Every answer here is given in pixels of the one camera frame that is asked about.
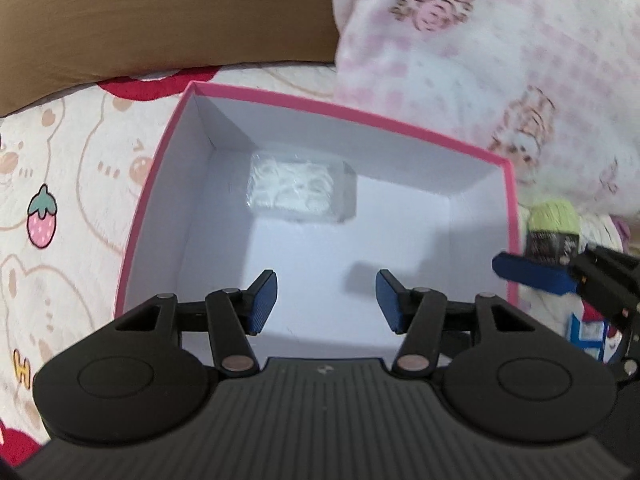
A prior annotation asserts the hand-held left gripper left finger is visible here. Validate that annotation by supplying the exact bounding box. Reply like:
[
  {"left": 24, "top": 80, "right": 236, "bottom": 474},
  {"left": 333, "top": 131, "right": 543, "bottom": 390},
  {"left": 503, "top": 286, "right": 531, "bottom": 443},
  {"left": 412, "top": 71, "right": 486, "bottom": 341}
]
[{"left": 115, "top": 269, "right": 279, "bottom": 377}]

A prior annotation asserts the green yarn skein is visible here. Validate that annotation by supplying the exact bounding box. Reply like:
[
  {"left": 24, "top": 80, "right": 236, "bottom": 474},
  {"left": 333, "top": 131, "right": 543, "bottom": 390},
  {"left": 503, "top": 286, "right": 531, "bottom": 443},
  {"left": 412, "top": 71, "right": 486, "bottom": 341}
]
[{"left": 525, "top": 199, "right": 588, "bottom": 266}]

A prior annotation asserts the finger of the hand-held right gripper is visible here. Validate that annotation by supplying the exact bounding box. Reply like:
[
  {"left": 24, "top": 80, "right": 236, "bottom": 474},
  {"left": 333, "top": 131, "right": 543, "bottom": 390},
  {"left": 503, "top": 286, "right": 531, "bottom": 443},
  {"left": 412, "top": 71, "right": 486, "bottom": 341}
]
[{"left": 492, "top": 244, "right": 640, "bottom": 328}]

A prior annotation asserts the clear floss pick box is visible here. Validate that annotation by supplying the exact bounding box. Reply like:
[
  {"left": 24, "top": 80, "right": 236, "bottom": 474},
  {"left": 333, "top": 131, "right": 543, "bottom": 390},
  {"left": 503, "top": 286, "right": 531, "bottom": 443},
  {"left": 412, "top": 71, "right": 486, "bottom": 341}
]
[{"left": 247, "top": 150, "right": 357, "bottom": 223}]

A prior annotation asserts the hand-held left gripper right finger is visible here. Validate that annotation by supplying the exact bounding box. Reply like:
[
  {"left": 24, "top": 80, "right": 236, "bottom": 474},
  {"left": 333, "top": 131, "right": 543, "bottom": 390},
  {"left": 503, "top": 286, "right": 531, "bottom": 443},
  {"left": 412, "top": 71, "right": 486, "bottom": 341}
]
[{"left": 376, "top": 269, "right": 526, "bottom": 377}]

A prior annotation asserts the pink patterned pillow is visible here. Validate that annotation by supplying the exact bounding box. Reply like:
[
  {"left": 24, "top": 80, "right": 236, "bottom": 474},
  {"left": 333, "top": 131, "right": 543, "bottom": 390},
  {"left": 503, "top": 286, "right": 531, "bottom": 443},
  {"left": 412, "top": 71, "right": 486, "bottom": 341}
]
[{"left": 327, "top": 0, "right": 640, "bottom": 251}]

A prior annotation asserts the brown pillow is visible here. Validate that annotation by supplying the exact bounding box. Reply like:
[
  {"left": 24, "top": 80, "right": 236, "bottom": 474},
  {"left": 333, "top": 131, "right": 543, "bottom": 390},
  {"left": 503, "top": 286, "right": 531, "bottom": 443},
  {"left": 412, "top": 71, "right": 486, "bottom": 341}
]
[{"left": 0, "top": 0, "right": 341, "bottom": 116}]

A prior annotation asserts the pink cardboard box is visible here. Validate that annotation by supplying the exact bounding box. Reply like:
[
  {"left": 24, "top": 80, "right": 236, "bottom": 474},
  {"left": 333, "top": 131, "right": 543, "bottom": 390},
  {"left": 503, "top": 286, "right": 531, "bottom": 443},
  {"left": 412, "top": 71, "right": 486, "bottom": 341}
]
[{"left": 114, "top": 80, "right": 523, "bottom": 361}]

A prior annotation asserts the small white blue packet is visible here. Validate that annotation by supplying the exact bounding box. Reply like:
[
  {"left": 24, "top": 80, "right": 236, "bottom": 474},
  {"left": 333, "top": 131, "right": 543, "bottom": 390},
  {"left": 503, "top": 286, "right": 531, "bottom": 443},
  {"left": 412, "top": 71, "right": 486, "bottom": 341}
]
[{"left": 565, "top": 310, "right": 613, "bottom": 361}]

